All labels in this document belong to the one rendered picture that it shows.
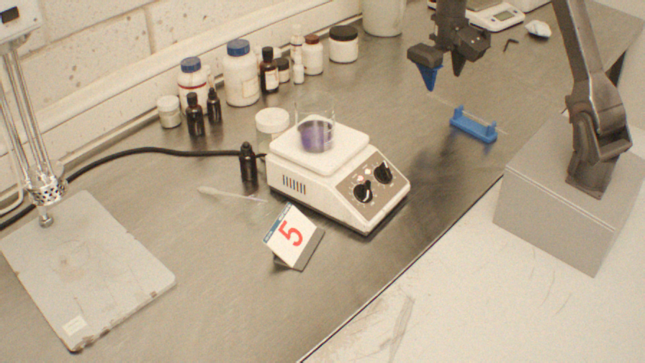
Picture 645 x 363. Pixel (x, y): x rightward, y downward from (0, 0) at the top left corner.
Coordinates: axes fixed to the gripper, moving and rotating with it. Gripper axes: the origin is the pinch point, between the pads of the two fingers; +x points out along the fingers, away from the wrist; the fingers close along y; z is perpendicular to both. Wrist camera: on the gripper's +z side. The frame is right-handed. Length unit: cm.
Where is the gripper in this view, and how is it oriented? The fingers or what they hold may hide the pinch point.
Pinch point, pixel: (445, 68)
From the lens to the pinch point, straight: 112.7
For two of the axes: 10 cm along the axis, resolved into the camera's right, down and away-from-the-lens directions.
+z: 6.9, 4.5, -5.6
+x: 0.0, 7.7, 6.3
